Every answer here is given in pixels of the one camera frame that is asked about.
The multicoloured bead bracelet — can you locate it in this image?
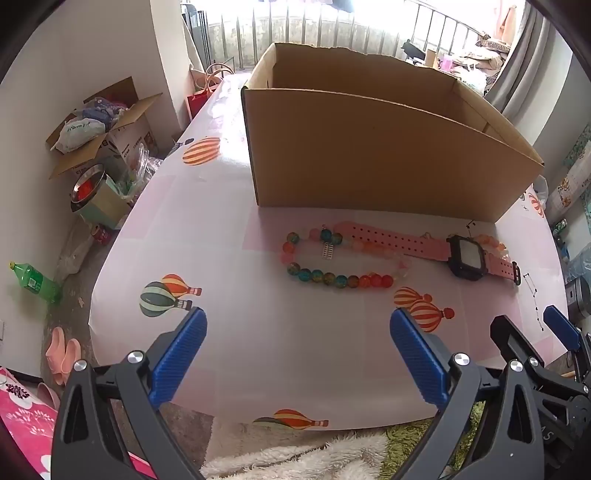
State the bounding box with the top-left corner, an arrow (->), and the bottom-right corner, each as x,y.
280,226 -> 414,289

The red gift bag with handles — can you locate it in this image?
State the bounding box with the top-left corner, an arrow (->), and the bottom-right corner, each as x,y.
187,62 -> 236,121

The pile of bedding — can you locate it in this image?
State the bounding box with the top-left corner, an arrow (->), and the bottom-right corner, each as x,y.
455,34 -> 513,86

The teal floral cloth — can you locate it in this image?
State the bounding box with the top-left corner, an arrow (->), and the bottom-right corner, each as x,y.
551,136 -> 591,222

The grey metal pot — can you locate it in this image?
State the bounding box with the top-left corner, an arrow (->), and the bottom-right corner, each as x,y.
566,272 -> 591,319

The black folded metal rack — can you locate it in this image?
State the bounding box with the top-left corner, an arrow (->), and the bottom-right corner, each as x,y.
180,2 -> 213,70

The clear plastic bag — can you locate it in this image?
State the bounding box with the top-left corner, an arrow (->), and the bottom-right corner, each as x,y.
58,222 -> 95,282

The pink balloon print tablecloth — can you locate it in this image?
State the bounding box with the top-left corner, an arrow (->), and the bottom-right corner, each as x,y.
88,76 -> 571,432

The large cardboard box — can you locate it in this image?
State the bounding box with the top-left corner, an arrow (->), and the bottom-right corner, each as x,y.
241,42 -> 546,224

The pink strap digital watch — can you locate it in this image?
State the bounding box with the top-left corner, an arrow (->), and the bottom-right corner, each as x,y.
333,220 -> 522,287

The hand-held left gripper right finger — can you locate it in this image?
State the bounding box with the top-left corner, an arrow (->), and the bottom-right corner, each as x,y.
390,308 -> 548,480

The white plastic bag with print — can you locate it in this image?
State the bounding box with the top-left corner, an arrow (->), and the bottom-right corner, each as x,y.
55,117 -> 108,153

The pink floral blanket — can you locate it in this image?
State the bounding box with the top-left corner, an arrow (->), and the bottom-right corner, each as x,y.
0,367 -> 158,480

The peach bead bracelet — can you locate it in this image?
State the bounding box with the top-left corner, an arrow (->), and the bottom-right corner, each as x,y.
475,233 -> 511,260

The green white fluffy robe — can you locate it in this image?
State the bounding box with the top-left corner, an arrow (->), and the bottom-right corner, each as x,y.
203,401 -> 485,480

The pink slipper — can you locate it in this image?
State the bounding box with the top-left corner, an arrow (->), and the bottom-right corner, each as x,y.
62,338 -> 82,371
45,327 -> 66,374

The green plastic bottle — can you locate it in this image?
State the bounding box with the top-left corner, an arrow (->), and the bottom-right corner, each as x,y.
8,261 -> 63,304

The open cardboard box with clutter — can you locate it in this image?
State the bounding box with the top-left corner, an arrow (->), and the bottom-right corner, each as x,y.
46,78 -> 163,181

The grey curtain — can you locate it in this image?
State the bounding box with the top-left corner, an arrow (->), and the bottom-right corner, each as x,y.
485,4 -> 573,121

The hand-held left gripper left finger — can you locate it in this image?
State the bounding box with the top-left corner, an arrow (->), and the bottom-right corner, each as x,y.
51,306 -> 208,480

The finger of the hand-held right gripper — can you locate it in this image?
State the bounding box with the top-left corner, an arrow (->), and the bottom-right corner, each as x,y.
489,315 -> 587,404
543,305 -> 591,388

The thin black chain necklace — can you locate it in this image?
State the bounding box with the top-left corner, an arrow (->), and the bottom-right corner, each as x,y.
521,272 -> 546,332

